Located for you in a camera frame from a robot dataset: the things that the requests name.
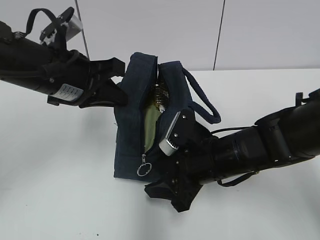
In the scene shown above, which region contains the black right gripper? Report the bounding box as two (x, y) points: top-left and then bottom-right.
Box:
(144, 139), (215, 213)

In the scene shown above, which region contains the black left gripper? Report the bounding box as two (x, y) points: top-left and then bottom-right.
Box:
(41, 49), (128, 108)

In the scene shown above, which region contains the metal zipper pull ring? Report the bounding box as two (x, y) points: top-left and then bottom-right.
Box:
(136, 153), (152, 177)

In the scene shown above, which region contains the green lid glass food container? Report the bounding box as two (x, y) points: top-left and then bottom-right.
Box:
(144, 104), (162, 153)

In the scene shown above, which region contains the dark blue fabric lunch bag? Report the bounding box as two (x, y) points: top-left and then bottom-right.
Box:
(113, 52), (221, 183)

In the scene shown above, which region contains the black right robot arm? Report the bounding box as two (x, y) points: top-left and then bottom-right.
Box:
(144, 90), (320, 212)

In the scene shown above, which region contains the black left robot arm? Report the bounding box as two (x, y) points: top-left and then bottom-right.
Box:
(0, 22), (128, 109)

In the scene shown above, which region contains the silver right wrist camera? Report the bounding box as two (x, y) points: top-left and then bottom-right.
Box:
(158, 108), (196, 157)

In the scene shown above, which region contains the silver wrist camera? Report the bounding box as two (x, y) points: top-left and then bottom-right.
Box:
(38, 13), (83, 46)
(158, 108), (196, 157)

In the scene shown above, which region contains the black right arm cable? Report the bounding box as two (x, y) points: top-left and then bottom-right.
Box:
(209, 92), (320, 188)

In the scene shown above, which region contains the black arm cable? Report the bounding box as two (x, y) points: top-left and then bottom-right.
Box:
(209, 92), (320, 188)
(12, 7), (76, 38)

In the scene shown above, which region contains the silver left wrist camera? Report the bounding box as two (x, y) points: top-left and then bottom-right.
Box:
(38, 13), (83, 46)

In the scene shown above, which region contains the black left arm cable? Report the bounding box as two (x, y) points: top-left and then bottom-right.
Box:
(12, 7), (76, 38)

